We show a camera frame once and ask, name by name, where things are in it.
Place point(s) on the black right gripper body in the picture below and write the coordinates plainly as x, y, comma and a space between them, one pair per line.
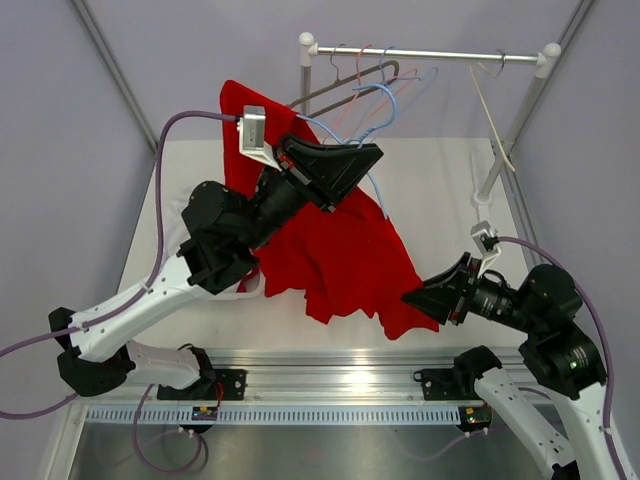
458, 298

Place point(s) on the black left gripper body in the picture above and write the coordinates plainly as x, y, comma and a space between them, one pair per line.
321, 186

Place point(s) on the red t shirt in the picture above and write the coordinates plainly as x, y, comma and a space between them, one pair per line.
347, 261

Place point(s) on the grey hanger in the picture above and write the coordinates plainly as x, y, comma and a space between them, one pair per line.
388, 69

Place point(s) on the white t shirt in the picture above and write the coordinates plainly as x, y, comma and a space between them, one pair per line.
175, 233

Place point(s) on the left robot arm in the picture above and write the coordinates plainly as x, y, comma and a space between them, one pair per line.
226, 228

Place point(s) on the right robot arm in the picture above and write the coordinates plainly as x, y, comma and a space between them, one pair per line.
558, 354

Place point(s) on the cream white hanger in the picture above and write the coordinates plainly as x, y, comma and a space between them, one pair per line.
505, 160

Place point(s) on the metal clothes rack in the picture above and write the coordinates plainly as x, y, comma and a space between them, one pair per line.
543, 62

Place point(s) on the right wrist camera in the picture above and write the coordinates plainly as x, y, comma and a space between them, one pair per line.
486, 240

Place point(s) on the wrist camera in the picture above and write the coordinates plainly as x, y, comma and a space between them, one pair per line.
486, 240
252, 141

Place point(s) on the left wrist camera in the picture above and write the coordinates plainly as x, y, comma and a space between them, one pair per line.
252, 141

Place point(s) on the aluminium mounting rail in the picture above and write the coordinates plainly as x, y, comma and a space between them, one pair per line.
350, 370

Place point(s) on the white slotted cable duct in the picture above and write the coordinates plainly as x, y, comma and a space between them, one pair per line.
276, 415

